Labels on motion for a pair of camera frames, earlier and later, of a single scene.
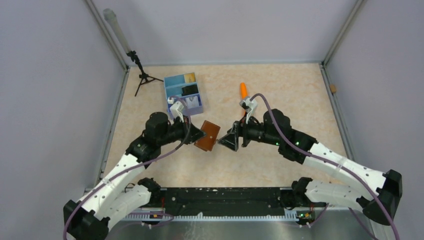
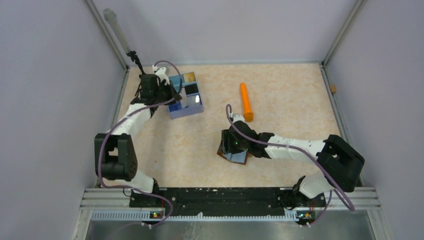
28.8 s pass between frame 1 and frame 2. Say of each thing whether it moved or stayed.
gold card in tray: stayed
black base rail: stayed
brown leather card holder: moved
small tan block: stayed
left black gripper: moved
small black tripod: stayed
